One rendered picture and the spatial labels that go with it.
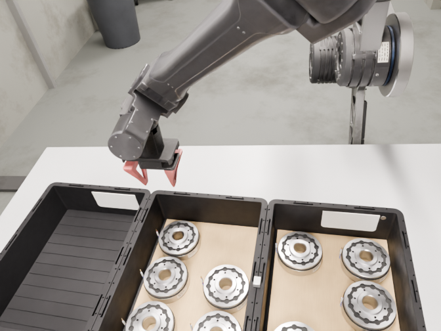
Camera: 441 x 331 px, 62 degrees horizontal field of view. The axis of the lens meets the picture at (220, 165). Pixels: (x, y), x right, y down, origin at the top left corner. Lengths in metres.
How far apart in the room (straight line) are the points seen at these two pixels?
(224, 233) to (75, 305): 0.39
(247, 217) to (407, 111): 2.08
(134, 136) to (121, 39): 3.45
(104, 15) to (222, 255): 3.27
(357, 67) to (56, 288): 0.89
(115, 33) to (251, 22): 3.66
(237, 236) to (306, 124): 1.77
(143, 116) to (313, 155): 0.85
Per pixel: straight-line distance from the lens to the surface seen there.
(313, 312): 0.86
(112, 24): 3.96
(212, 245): 0.95
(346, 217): 0.91
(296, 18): 0.35
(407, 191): 1.29
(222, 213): 0.95
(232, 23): 0.37
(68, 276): 1.02
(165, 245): 0.94
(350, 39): 0.96
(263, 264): 0.79
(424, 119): 2.82
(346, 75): 0.96
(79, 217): 1.12
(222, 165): 1.32
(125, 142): 0.60
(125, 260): 0.87
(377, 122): 2.72
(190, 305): 0.88
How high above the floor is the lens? 1.61
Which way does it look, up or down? 43 degrees down
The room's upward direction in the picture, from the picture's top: 8 degrees counter-clockwise
